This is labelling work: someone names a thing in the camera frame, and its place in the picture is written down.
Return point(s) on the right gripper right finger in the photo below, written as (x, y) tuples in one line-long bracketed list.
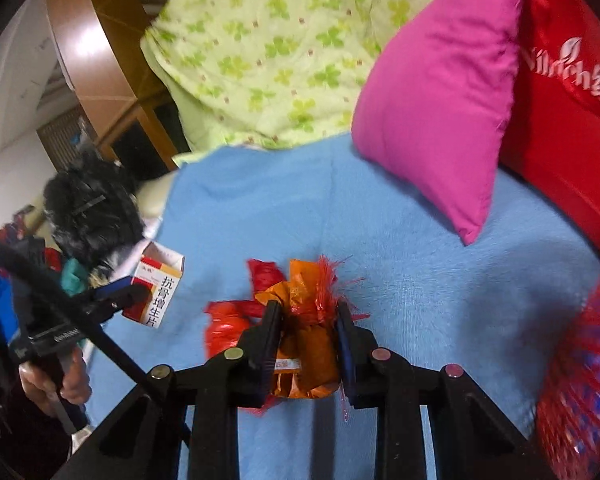
[(375, 377)]

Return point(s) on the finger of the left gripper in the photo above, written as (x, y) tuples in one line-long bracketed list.
[(102, 303)]

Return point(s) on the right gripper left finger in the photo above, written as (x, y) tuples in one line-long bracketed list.
[(238, 378)]

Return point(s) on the red white medicine box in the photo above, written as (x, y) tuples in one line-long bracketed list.
[(159, 270)]

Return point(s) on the orange snack wrapper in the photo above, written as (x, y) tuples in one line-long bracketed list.
[(306, 363)]

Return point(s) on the person's left hand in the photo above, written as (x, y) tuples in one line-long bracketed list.
[(38, 386)]

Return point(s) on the red plastic bag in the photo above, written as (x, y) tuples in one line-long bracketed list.
[(230, 318)]

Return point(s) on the black fuzzy garment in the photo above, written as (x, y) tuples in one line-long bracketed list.
[(91, 209)]

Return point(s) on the blue bed blanket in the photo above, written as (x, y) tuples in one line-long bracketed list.
[(496, 307)]

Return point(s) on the red mesh waste basket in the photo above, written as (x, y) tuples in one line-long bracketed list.
[(567, 419)]

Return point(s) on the magenta pillow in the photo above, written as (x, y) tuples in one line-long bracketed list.
[(437, 103)]

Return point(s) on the green clover pattern quilt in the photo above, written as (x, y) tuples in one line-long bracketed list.
[(271, 74)]

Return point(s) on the wooden headboard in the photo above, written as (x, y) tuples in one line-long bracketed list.
[(98, 45)]

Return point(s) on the red paper gift bag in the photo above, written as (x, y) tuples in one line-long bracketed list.
[(553, 138)]

